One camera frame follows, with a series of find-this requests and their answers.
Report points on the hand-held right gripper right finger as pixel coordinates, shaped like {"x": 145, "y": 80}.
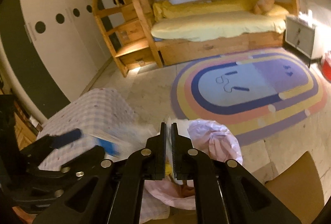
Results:
{"x": 175, "y": 154}

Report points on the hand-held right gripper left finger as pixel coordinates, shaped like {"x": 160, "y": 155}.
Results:
{"x": 161, "y": 151}

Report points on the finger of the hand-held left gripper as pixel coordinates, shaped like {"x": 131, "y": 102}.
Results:
{"x": 67, "y": 137}
{"x": 77, "y": 162}

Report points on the white packet blue label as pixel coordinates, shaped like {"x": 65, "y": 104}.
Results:
{"x": 129, "y": 138}

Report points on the checkered tablecloth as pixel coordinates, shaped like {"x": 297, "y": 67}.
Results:
{"x": 103, "y": 110}

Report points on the white wardrobe round holes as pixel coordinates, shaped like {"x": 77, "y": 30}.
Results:
{"x": 57, "y": 45}

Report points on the oval striped rug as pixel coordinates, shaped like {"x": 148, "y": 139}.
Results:
{"x": 245, "y": 89}

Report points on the wooden bunk bed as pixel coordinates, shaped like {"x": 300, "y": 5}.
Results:
{"x": 206, "y": 51}

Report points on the wooden stair drawer unit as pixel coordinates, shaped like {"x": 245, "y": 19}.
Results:
{"x": 129, "y": 32}

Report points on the tan chair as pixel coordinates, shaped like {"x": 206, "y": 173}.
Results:
{"x": 297, "y": 187}

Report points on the pale yellow bed sheet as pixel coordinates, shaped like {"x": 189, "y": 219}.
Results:
{"x": 212, "y": 27}

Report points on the yellow duvet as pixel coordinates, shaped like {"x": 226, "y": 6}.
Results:
{"x": 206, "y": 8}

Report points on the white nightstand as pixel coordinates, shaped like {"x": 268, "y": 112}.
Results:
{"x": 300, "y": 35}

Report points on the pink plush toy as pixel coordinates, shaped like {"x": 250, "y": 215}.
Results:
{"x": 263, "y": 5}

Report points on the red bucket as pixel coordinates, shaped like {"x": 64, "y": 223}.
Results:
{"x": 327, "y": 69}

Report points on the papers on nightstand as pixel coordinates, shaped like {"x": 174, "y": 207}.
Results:
{"x": 307, "y": 16}

